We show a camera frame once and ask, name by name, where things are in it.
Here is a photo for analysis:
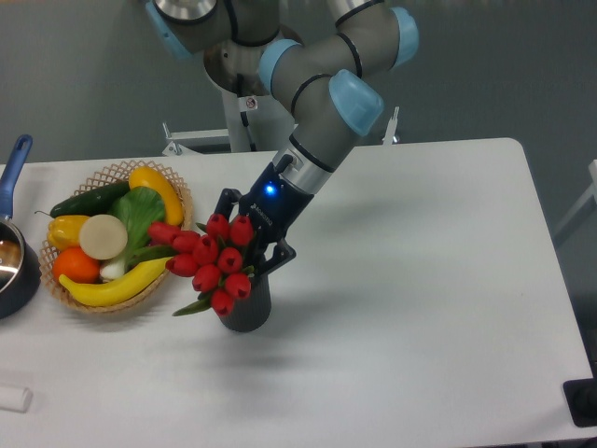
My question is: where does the green cucumber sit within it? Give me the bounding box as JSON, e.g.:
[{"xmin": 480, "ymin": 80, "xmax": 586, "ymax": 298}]
[{"xmin": 35, "ymin": 181, "xmax": 130, "ymax": 218}]

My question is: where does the white cylinder object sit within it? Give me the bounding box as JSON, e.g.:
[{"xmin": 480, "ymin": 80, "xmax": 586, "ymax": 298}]
[{"xmin": 0, "ymin": 385, "xmax": 34, "ymax": 413}]

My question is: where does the black device at table edge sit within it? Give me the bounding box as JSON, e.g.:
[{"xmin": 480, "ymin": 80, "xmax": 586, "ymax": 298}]
[{"xmin": 562, "ymin": 378, "xmax": 596, "ymax": 427}]

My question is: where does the orange fruit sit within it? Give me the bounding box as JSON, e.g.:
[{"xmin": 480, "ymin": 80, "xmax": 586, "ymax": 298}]
[{"xmin": 52, "ymin": 247, "xmax": 100, "ymax": 284}]

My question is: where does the dark grey ribbed vase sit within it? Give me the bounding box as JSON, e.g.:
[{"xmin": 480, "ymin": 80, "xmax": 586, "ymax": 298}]
[{"xmin": 219, "ymin": 256, "xmax": 271, "ymax": 332}]

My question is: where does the white frame at right edge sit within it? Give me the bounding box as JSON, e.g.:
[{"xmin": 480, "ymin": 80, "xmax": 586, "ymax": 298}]
[{"xmin": 552, "ymin": 160, "xmax": 596, "ymax": 246}]

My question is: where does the yellow banana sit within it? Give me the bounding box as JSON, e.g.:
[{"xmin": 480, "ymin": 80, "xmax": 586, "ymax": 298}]
[{"xmin": 59, "ymin": 257, "xmax": 171, "ymax": 308}]

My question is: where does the woven wicker basket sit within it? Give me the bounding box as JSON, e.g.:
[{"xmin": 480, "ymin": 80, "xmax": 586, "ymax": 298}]
[{"xmin": 39, "ymin": 160, "xmax": 193, "ymax": 314}]

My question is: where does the dark pot with blue handle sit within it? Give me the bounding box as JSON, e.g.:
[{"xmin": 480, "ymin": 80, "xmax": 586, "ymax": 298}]
[{"xmin": 1, "ymin": 134, "xmax": 40, "ymax": 319}]

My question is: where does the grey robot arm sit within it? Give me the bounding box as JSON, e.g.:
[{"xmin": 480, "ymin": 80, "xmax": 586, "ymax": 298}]
[{"xmin": 146, "ymin": 1, "xmax": 419, "ymax": 275}]

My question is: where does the green bok choy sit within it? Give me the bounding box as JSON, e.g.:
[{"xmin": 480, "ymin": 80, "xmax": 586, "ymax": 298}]
[{"xmin": 100, "ymin": 187, "xmax": 165, "ymax": 282}]

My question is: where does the yellow bell pepper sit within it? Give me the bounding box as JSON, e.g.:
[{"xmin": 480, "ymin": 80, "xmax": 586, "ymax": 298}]
[{"xmin": 47, "ymin": 215, "xmax": 90, "ymax": 251}]

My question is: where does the yellow squash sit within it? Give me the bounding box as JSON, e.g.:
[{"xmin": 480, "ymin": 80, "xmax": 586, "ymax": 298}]
[{"xmin": 129, "ymin": 166, "xmax": 184, "ymax": 226}]

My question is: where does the white metal robot stand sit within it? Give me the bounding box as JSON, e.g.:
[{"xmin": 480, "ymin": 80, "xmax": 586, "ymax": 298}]
[{"xmin": 161, "ymin": 88, "xmax": 401, "ymax": 157}]

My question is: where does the red tulip bouquet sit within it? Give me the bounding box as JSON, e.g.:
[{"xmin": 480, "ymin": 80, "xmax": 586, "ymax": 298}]
[{"xmin": 128, "ymin": 214, "xmax": 256, "ymax": 317}]

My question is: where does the beige round disc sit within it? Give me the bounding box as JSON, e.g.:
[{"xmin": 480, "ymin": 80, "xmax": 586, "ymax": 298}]
[{"xmin": 78, "ymin": 215, "xmax": 128, "ymax": 260}]

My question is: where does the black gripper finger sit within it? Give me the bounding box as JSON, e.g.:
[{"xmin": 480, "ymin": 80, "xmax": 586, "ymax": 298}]
[
  {"xmin": 214, "ymin": 189, "xmax": 243, "ymax": 222},
  {"xmin": 253, "ymin": 238, "xmax": 296, "ymax": 276}
]

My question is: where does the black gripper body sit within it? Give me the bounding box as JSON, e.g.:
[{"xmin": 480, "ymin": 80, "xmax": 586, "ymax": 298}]
[{"xmin": 239, "ymin": 162, "xmax": 313, "ymax": 246}]

